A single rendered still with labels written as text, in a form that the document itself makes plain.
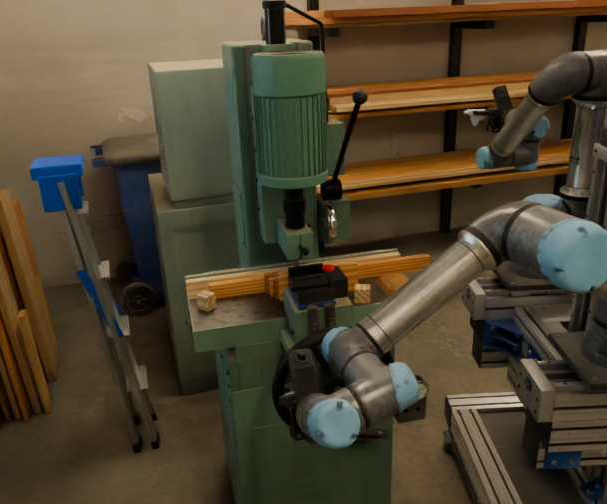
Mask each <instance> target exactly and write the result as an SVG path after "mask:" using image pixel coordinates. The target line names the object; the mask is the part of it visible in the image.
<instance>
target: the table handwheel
mask: <svg viewBox="0 0 607 504"><path fill-rule="evenodd" d="M338 327H347V328H349V329H351V328H352V326H335V327H329V328H325V329H322V330H319V331H316V332H314V333H312V334H310V335H308V336H306V337H305V338H303V339H302V340H300V341H299V342H298V343H296V344H295V345H294V346H293V347H292V348H291V349H290V350H289V351H291V350H298V349H305V348H309V349H311V350H312V352H313V354H314V355H315V357H316V359H317V360H318V362H319V364H320V366H321V370H320V371H321V374H322V375H321V377H320V384H321V386H322V388H323V390H324V391H326V394H327V395H330V394H332V393H334V392H336V391H338V390H340V389H342V388H344V387H345V386H346V384H345V383H344V382H343V380H342V379H341V378H340V377H339V376H338V374H337V373H336V372H335V371H334V370H333V369H331V367H330V366H329V364H328V362H327V360H326V359H325V358H324V355H322V353H321V351H320V349H319V347H318V345H319V344H321V343H322V342H323V339H324V337H325V336H326V334H327V333H328V332H329V331H331V330H332V329H334V328H338ZM289 351H288V352H287V353H286V354H285V356H284V357H283V358H282V360H281V362H280V363H279V365H278V367H277V369H276V372H275V375H274V379H273V384H272V398H273V403H274V406H275V409H276V411H277V413H278V415H279V416H280V418H281V419H282V420H283V421H284V422H285V423H286V424H287V425H288V426H289V425H291V426H292V424H291V417H290V410H289V409H288V408H287V406H280V402H279V397H280V396H281V395H283V389H284V388H285V383H286V379H287V376H288V374H289V372H290V369H289V364H288V354H289ZM380 360H381V361H382V362H383V363H384V364H385V365H386V366H388V365H389V364H390V363H391V364H393V363H394V360H393V357H392V355H391V353H390V351H388V352H386V353H385V354H384V355H383V356H382V357H381V358H380Z"/></svg>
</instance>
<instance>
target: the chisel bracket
mask: <svg viewBox="0 0 607 504"><path fill-rule="evenodd" d="M276 227H277V242H278V244H279V245H280V247H281V249H282V250H283V252H284V254H285V255H286V257H287V259H288V260H294V259H302V258H309V257H313V256H314V246H313V239H314V236H313V232H312V231H311V229H310V228H309V227H308V226H307V224H306V223H305V227H303V228H300V229H289V228H287V227H286V220H285V218H280V219H276ZM299 245H302V246H303V247H304V248H308V249H309V254H308V255H307V256H304V255H302V253H301V251H302V250H301V249H300V248H299Z"/></svg>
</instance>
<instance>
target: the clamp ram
mask: <svg viewBox="0 0 607 504"><path fill-rule="evenodd" d="M322 266H323V264H322V263H317V264H310V265H302V266H295V267H288V279H289V278H293V276H295V277H300V276H307V275H314V274H322V273H323V270H322Z"/></svg>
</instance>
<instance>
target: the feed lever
mask: <svg viewBox="0 0 607 504"><path fill-rule="evenodd" d="M352 98H353V101H354V103H355V105H354V108H353V112H352V115H351V118H350V121H349V125H348V128H347V131H346V135H345V138H344V141H343V144H342V148H341V151H340V154H339V158H338V161H337V164H336V167H335V171H334V174H333V177H332V179H328V180H327V181H326V182H324V183H322V184H320V191H321V196H322V199H323V200H324V201H328V200H337V199H341V197H342V193H343V190H342V183H341V181H340V179H338V175H339V172H340V169H341V165H342V162H343V159H344V156H345V153H346V150H347V147H348V143H349V140H350V137H351V134H352V131H353V128H354V125H355V121H356V118H357V115H358V112H359V109H360V106H361V105H363V104H364V103H365V102H366V101H367V99H368V95H367V93H366V91H364V90H362V89H358V90H356V91H355V92H354V93H353V97H352Z"/></svg>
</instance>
